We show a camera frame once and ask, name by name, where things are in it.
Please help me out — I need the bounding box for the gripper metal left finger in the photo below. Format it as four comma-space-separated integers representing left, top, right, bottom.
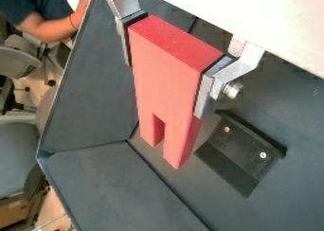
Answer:
106, 0, 149, 66

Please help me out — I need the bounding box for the gripper metal right finger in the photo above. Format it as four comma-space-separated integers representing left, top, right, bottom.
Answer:
194, 35, 267, 119

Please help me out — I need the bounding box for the red slotted block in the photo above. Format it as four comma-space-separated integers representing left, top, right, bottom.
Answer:
127, 15, 222, 168

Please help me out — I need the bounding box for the black angled stand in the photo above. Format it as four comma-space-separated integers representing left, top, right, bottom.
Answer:
196, 110, 288, 198

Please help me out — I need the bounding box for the grey office chair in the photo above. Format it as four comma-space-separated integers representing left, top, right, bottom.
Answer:
0, 34, 65, 200

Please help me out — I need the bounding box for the cardboard box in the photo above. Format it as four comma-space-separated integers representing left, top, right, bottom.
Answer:
0, 192, 31, 229

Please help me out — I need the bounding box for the person forearm with bracelet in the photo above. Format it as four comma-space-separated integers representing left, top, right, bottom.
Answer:
19, 0, 90, 44

